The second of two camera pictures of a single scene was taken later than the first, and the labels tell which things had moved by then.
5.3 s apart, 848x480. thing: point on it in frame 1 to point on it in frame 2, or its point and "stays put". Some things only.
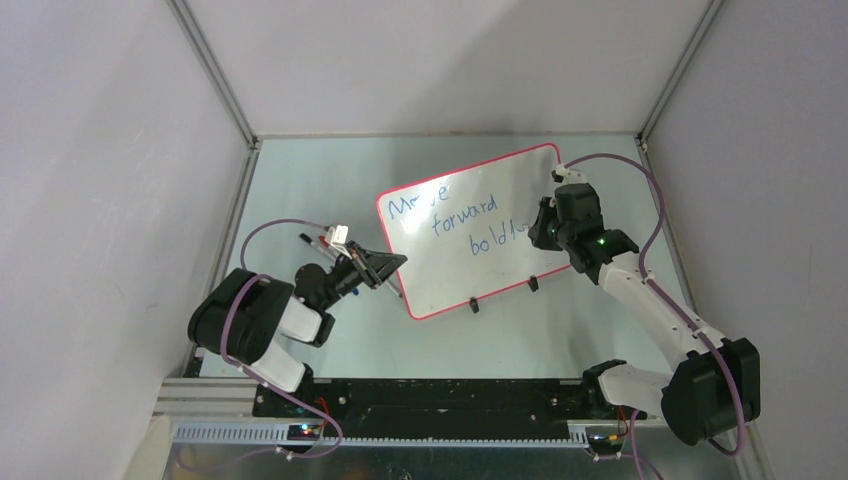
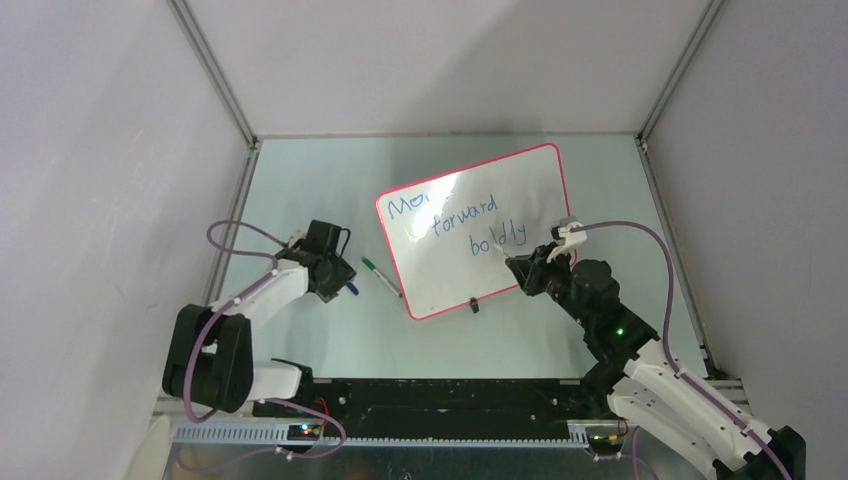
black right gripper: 538,233 to 529,272
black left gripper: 380,265 to 344,273
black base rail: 445,409 stays put
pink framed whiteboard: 465,233 stays put
